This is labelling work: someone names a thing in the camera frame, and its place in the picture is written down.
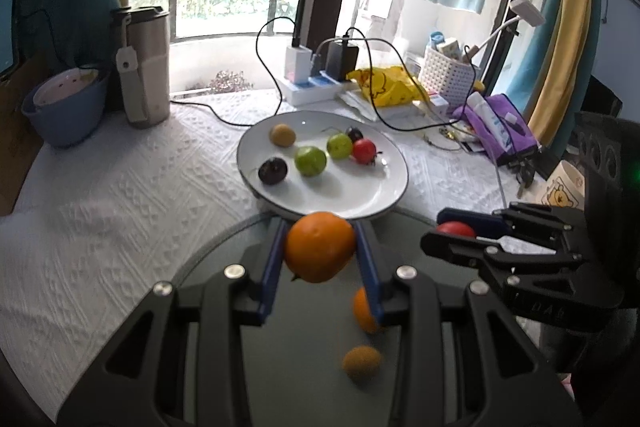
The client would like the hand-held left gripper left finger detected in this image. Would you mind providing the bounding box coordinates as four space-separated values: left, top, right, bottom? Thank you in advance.
57 219 291 427

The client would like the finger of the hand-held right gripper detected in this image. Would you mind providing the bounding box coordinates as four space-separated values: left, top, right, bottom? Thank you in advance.
420 231 586 278
436 202 587 253

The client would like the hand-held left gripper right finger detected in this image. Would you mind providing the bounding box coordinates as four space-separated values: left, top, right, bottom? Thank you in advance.
352 222 583 427

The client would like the red cherry tomato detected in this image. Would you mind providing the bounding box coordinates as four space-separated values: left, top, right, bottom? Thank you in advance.
436 221 477 239
352 138 383 165

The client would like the small orange mandarin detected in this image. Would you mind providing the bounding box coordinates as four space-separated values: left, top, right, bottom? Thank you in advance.
353 287 385 335
284 212 357 284

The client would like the white plate with dark rim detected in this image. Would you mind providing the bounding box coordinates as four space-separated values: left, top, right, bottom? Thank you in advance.
236 109 410 222

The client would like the green cherry tomato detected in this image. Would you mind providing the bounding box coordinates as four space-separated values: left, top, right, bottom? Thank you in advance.
326 133 354 159
294 146 328 178

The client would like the white mug with bear print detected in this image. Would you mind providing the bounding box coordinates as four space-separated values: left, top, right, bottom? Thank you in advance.
542 159 586 210

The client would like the black car key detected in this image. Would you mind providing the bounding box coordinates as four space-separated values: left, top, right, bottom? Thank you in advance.
515 164 536 200

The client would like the round grey mat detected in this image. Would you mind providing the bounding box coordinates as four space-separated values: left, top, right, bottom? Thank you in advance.
170 209 543 427

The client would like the purple pouch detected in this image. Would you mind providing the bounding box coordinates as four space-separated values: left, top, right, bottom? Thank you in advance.
452 93 541 168

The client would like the white tube bottle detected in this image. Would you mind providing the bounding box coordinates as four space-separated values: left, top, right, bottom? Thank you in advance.
467 92 518 142

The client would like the small white box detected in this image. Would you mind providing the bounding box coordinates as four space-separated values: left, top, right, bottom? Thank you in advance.
412 94 451 118

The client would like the black device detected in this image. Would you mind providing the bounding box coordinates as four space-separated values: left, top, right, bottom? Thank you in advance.
580 74 626 120

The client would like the white woven basket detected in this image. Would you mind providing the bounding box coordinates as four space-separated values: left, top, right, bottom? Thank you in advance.
419 44 483 108

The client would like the white textured tablecloth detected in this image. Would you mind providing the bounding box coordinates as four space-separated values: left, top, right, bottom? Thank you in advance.
0 89 551 423

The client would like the yellow plastic bag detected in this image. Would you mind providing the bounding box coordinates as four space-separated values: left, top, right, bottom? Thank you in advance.
346 66 431 108

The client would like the white power strip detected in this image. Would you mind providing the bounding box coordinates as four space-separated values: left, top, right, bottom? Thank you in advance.
277 74 358 105

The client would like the white charger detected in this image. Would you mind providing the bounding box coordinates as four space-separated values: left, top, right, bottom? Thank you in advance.
286 46 313 82

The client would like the teal curtain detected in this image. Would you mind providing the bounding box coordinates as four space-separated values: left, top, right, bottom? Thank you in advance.
520 0 568 122

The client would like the black charger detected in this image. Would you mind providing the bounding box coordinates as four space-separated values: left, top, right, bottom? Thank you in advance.
326 41 360 80

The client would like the white desk lamp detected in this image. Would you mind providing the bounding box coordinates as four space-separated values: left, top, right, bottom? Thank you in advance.
465 0 546 68

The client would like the steel tumbler with black lid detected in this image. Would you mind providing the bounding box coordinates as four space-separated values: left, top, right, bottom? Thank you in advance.
111 6 172 129

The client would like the blue bowl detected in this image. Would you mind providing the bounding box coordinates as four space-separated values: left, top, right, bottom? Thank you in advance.
21 67 112 149

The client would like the pink bowl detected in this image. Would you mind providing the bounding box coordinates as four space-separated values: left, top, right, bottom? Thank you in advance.
34 67 101 108

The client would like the tablet screen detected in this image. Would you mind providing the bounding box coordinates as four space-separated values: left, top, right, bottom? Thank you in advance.
0 0 21 78

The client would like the black cable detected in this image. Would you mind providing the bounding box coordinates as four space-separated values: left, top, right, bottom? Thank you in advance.
169 17 303 128
345 27 461 132

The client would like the white strap tag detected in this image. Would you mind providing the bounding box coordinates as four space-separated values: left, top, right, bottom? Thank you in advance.
116 47 151 122

